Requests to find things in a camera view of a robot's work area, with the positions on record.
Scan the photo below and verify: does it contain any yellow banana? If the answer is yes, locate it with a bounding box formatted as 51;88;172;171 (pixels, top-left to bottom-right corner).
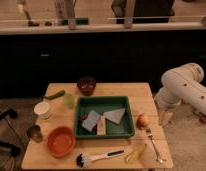
124;144;147;164

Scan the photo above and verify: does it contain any black office chair base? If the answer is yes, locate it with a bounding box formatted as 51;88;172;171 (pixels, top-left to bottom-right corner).
0;107;22;157

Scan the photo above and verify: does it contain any silver fork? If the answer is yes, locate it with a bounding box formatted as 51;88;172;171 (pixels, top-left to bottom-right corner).
146;128;165;164

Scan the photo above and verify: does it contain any grey cloth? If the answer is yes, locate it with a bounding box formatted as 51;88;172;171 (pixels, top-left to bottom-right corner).
104;108;125;124

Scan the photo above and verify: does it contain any metal cup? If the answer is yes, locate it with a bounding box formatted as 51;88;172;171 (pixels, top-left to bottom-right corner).
27;125;43;143

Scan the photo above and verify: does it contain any blue sponge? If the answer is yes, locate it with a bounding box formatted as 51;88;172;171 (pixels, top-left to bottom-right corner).
82;111;101;132

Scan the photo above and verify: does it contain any green cucumber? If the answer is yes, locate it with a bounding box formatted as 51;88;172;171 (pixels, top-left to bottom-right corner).
43;90;66;100

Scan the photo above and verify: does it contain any light green cup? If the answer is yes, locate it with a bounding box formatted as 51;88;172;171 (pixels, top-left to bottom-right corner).
63;93;75;108

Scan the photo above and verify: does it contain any white black dish brush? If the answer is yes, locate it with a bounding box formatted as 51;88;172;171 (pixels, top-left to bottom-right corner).
76;150;124;168

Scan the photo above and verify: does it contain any green plastic tray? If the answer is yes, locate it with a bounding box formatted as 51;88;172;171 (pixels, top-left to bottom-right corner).
74;96;135;139

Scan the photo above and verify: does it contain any white paper cup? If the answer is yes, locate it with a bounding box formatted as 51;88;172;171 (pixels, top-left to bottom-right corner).
34;101;51;120

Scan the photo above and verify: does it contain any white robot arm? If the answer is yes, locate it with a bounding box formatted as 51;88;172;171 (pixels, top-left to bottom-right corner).
154;63;206;126

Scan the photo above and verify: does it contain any beige wooden block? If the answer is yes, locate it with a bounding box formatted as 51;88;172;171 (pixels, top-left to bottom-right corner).
97;116;106;135

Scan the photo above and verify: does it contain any orange bowl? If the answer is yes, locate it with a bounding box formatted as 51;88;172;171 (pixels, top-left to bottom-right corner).
46;126;76;158

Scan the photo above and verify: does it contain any dark purple bowl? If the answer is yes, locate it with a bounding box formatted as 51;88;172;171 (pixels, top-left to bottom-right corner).
77;77;96;96

